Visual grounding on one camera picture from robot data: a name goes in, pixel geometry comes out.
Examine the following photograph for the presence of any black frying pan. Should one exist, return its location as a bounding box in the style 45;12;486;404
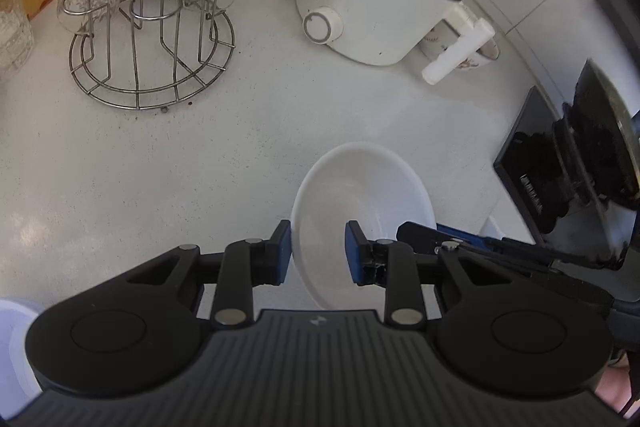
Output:
570;58;640;208

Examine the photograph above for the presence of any white ceramic bowl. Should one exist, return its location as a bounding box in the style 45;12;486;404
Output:
291;142;436;310

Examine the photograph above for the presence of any white plastic lid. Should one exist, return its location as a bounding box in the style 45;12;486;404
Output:
0;298;44;400

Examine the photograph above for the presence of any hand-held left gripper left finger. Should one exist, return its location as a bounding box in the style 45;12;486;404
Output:
126;219;292;330

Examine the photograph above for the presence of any black induction cooktop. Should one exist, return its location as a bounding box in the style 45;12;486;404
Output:
493;87;640;269

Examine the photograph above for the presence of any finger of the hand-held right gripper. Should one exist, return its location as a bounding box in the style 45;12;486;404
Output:
396;221;617;308
479;233;623;269

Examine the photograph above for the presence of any clear plastic jar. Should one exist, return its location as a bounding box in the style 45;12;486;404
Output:
0;0;37;82

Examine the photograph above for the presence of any floral ceramic cup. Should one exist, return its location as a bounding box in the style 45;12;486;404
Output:
420;7;501;70

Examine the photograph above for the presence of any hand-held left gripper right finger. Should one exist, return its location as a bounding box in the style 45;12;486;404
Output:
344;220;513;330

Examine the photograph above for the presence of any wire glass drying stand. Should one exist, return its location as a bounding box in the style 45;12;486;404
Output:
69;0;237;110

